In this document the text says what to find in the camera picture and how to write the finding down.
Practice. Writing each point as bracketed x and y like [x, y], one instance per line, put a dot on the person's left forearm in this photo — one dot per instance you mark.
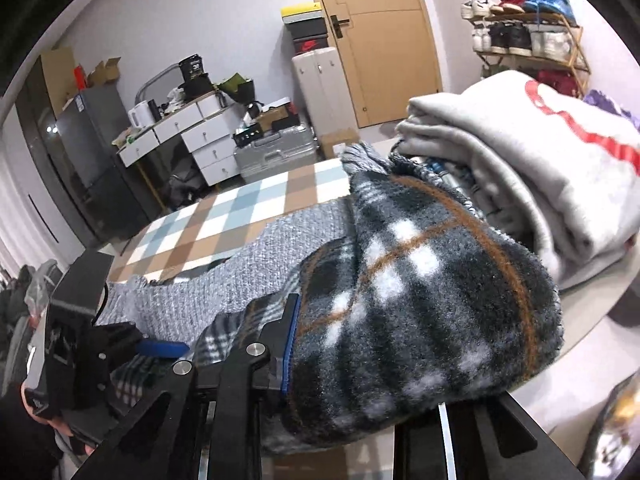
[25, 450]

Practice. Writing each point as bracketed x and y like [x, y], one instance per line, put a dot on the blurred patterned cloth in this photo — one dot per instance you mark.
[615, 435]

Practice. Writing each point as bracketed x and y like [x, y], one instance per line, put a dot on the white drawer desk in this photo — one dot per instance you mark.
[210, 135]

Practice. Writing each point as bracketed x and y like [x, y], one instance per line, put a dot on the black bag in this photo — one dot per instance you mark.
[196, 77]

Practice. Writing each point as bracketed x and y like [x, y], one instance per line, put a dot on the red bag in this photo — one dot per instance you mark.
[557, 84]

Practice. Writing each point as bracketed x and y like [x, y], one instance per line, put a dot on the small cardboard box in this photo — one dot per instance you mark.
[337, 142]

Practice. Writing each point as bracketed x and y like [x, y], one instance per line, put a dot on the grey refrigerator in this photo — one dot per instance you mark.
[95, 160]

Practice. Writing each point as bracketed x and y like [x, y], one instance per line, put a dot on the open cardboard box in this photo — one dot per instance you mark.
[105, 72]

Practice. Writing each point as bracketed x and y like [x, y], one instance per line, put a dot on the plaid fleece jacket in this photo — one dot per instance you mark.
[425, 310]

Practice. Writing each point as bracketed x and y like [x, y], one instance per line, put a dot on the grey clothes pile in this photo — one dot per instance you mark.
[20, 300]

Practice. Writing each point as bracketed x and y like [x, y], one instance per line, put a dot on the dark clothes heap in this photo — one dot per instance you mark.
[182, 185]

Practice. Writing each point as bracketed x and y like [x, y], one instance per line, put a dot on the stack of shoe boxes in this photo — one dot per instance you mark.
[305, 30]

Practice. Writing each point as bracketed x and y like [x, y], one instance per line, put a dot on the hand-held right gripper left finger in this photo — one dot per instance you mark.
[289, 350]

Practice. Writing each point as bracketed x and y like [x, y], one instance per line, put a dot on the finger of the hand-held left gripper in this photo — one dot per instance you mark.
[162, 349]

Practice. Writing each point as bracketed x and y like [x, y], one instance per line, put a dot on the brown and black box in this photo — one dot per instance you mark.
[277, 117]

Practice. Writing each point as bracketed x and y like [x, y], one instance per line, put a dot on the tall cardboard box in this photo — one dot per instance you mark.
[57, 80]

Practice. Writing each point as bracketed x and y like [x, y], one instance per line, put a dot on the black flat box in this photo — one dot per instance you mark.
[247, 138]

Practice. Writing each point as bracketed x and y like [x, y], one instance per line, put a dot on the cream cabinet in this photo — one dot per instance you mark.
[320, 95]

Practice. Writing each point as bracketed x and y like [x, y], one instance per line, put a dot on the wooden door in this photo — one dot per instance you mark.
[390, 60]

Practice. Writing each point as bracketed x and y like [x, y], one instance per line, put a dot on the purple cloth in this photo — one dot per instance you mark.
[612, 110]

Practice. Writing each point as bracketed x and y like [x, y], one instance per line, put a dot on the silver suitcase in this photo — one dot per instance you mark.
[275, 157]

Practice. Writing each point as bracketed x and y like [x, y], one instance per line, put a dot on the grey folded sweatshirt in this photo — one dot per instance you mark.
[525, 160]

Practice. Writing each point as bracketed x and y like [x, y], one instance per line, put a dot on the dark wardrobe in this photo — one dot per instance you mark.
[42, 170]

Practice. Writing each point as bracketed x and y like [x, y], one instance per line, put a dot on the group of sneakers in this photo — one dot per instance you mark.
[515, 37]

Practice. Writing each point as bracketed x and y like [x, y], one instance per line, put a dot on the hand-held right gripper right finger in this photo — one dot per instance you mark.
[500, 440]

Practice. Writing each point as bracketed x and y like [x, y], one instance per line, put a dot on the checked bedsheet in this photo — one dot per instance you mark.
[225, 215]

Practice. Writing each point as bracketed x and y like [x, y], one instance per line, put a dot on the person's left hand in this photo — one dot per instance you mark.
[65, 431]

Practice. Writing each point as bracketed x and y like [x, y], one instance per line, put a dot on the white kettle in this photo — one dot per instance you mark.
[141, 115]

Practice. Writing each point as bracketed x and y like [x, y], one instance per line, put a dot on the wooden shoe rack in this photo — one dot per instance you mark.
[577, 60]

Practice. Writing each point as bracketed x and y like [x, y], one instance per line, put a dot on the blue patterned cloth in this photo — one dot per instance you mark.
[450, 175]

